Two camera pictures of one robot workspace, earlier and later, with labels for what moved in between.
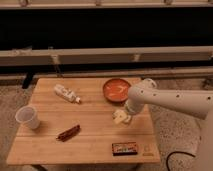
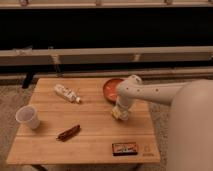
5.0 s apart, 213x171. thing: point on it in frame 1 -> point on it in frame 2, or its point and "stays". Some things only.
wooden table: x=84 y=121 stays
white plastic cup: x=27 y=115 stays
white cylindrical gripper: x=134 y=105 -> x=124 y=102
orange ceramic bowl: x=116 y=90 stays
